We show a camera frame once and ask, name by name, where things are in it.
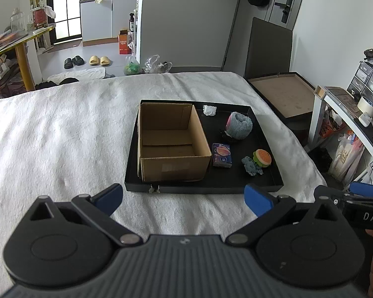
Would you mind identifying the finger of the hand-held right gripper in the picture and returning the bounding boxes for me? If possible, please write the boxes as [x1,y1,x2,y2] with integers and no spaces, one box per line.
[332,182,373,202]

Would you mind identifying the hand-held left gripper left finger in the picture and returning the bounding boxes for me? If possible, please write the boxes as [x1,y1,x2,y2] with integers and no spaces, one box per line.
[29,183,144,248]

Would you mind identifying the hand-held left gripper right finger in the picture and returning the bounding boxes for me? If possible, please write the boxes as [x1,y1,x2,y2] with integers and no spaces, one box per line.
[226,183,344,246]

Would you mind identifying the black shallow tray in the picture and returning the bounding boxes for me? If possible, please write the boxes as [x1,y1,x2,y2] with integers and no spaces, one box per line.
[124,100,284,195]

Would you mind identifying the burger plush toy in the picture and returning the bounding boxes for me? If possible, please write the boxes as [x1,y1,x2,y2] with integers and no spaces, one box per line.
[252,149,272,168]

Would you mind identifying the grey fluffy plush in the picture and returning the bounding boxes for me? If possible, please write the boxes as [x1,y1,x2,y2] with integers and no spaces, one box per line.
[225,112,253,139]

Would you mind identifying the brown cardboard box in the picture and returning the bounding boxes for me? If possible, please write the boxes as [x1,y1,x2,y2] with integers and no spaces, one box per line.
[137,102,212,183]

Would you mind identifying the plastic shopping bags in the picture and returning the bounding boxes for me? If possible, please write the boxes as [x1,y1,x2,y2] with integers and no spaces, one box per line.
[327,132,366,183]

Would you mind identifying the purple tissue pack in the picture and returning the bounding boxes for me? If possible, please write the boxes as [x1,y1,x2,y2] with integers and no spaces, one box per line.
[212,143,233,168]

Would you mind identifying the white bed blanket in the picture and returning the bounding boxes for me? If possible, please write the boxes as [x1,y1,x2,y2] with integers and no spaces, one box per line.
[0,71,327,249]

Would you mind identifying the white tape roll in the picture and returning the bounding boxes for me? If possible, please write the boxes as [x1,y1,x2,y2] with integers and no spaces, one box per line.
[357,96,373,116]

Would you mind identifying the white desk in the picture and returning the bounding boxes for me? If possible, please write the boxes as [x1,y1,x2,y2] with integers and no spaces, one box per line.
[309,85,373,181]

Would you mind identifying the black lid with brown inside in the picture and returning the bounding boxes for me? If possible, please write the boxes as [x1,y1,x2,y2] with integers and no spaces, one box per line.
[247,72,318,122]

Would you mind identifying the grey drawer organizer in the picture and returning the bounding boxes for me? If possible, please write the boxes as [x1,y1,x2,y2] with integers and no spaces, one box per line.
[347,60,373,114]

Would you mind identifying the black clothing pile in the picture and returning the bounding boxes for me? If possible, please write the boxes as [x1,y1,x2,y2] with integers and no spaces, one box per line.
[36,77,80,91]

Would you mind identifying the white floor towel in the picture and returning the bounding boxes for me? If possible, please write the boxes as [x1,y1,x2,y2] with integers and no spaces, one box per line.
[47,67,106,83]

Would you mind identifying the green plastic bag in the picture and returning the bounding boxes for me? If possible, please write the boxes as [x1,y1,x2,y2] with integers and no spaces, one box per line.
[124,56,141,75]

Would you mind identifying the clear plastic bag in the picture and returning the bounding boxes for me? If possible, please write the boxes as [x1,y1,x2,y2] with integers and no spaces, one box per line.
[143,55,172,74]

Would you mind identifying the dark grey panel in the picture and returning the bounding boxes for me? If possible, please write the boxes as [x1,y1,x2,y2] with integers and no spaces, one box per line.
[244,17,294,79]

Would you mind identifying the red cardboard box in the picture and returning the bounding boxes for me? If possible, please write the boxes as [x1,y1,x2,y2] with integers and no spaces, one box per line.
[118,29,133,55]

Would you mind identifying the yellow-legged table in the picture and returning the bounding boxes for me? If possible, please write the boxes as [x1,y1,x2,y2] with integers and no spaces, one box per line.
[0,24,57,91]

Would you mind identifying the thin metal pole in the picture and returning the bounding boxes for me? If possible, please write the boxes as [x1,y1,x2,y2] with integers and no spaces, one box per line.
[221,0,242,71]

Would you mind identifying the white kitchen cabinet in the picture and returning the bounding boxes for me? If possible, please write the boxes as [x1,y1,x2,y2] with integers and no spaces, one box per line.
[79,0,140,47]

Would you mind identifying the red labelled bottle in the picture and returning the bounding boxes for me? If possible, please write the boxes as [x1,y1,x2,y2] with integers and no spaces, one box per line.
[33,8,48,30]

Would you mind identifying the black framed glass door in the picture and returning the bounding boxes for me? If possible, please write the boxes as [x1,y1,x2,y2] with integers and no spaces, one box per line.
[46,0,82,44]

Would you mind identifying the black door lock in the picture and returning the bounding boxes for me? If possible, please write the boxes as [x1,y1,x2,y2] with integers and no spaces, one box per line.
[274,0,294,23]

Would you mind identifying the clear glass jar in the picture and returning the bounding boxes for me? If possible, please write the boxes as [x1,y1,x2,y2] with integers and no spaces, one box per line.
[10,8,27,33]

